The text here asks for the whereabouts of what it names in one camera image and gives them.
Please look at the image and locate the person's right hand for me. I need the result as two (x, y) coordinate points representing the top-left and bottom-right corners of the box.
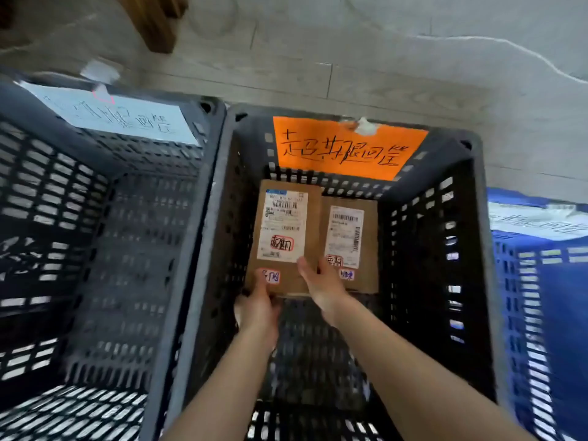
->
(297, 256), (354, 327)

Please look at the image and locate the person's left hand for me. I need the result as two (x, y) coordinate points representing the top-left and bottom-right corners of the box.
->
(233, 272), (282, 350)

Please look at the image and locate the cardboard parcel with white label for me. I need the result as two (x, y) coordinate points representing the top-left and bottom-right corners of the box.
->
(317, 196), (380, 295)
(244, 180), (323, 297)

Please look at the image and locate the person's right forearm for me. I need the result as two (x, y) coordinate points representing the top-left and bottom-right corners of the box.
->
(329, 296), (524, 441)

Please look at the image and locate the person's left forearm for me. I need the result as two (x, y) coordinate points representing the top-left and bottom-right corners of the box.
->
(162, 327), (279, 441)

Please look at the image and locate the black plastic crate orange sign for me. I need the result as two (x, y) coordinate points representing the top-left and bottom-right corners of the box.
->
(162, 104), (511, 441)

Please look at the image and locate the orange paper sign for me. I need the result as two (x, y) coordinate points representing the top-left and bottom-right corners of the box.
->
(273, 116), (430, 182)

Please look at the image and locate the black plastic crate white sign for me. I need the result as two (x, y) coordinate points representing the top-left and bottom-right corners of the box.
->
(0, 69), (228, 441)

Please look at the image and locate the white paper sign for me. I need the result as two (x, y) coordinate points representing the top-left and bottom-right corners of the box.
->
(17, 81), (201, 146)
(488, 202), (588, 241)

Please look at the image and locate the blue plastic crate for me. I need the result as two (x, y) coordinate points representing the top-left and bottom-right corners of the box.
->
(487, 188), (588, 441)

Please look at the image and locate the wooden furniture leg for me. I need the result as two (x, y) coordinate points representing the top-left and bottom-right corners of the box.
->
(117, 0), (190, 55)

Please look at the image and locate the white cable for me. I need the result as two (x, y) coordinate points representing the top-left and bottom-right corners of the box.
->
(416, 34), (588, 86)

